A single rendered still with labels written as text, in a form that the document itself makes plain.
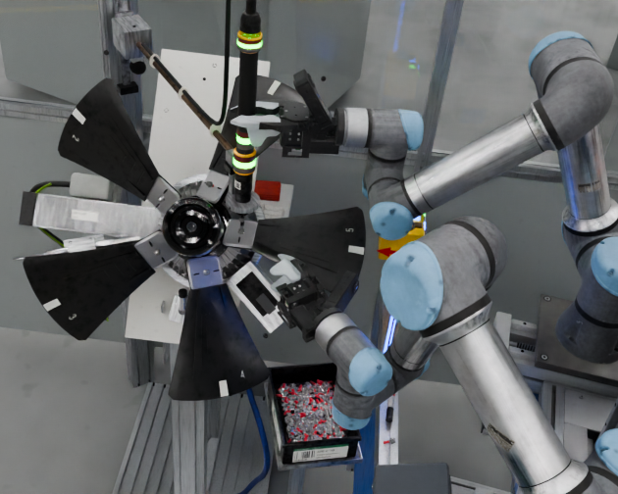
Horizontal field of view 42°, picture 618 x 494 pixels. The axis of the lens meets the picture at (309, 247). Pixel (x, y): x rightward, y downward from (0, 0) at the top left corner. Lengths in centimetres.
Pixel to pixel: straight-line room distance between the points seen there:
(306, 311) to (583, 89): 62
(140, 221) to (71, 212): 16
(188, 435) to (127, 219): 75
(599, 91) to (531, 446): 61
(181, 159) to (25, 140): 78
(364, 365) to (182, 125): 82
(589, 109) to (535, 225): 114
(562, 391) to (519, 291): 92
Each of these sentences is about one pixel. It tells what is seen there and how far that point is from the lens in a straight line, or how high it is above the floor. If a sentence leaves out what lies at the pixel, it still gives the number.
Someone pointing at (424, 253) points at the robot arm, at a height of 151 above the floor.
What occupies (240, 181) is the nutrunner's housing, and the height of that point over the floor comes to 132.
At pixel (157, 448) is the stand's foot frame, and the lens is 270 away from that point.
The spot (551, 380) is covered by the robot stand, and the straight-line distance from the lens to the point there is 185.
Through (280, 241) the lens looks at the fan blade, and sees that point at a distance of 166.
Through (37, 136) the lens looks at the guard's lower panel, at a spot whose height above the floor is 90.
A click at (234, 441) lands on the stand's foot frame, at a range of 270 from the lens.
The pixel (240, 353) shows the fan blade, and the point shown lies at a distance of 171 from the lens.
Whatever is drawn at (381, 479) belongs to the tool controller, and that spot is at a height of 123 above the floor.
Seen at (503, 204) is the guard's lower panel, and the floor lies 86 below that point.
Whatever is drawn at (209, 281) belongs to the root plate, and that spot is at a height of 110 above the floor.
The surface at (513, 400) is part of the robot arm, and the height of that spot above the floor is 136.
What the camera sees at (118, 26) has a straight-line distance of 206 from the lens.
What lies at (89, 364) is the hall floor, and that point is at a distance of 305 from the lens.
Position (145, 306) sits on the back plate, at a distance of 194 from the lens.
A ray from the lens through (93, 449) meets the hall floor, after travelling 281.
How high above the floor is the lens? 222
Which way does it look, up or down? 39 degrees down
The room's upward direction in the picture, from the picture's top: 6 degrees clockwise
